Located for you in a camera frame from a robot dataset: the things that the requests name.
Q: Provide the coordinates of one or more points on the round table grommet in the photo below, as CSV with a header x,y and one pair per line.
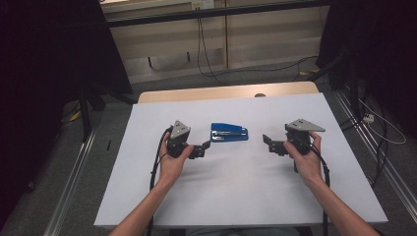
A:
x,y
260,95

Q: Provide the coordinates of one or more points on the black horizontal bar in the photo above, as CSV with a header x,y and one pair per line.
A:
x,y
213,13

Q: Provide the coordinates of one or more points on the white power strip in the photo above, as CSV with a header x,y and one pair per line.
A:
x,y
368,118

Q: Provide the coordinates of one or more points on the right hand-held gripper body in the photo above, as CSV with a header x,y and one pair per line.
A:
x,y
300,136

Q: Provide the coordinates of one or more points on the blue stapler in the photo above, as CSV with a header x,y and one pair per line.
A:
x,y
229,132

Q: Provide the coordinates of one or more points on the black curtain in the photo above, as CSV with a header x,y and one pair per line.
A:
x,y
383,49
39,82

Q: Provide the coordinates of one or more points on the aluminium floor rail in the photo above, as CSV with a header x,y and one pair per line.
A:
x,y
377,154
70,183

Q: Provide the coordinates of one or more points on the black tripod stand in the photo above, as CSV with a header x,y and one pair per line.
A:
x,y
86,114

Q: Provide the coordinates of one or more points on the white wall socket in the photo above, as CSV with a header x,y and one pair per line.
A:
x,y
202,4

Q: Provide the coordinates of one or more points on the person's left hand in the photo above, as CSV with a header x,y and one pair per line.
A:
x,y
170,168

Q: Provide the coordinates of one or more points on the wooden table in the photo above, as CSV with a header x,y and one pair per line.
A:
x,y
213,93

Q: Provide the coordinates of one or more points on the small black floor object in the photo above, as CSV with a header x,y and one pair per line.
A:
x,y
108,145

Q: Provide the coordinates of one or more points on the black metal stand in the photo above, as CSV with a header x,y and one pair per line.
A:
x,y
352,85

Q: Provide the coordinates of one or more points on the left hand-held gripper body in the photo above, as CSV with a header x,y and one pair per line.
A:
x,y
178,141

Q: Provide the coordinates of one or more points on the person's right hand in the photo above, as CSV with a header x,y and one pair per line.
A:
x,y
308,167

